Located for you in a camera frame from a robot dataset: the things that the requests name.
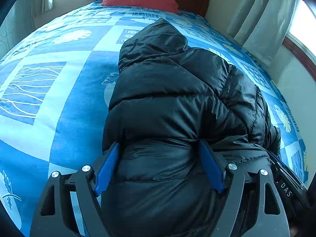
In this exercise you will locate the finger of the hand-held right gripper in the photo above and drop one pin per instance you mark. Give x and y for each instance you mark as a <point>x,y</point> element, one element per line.
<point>284,167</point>

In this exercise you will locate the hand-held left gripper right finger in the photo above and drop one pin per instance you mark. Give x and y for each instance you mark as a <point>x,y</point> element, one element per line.
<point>212,167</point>

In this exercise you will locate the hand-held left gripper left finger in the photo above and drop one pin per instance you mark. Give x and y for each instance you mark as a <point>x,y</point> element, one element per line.
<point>108,170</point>

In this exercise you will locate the black puffer jacket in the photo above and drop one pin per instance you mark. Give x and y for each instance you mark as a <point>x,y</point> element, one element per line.
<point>172,103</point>

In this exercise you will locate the blue patterned bedspread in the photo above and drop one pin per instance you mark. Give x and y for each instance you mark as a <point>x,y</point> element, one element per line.
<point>61,128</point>

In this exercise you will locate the wood-framed window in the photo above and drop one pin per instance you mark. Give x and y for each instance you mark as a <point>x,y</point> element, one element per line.
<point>302,37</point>

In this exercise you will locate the wide grey curtain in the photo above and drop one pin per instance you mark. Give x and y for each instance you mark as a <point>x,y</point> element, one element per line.
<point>264,17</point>

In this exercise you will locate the pale patterned wardrobe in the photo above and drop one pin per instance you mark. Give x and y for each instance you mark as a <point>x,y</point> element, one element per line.
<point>14,24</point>

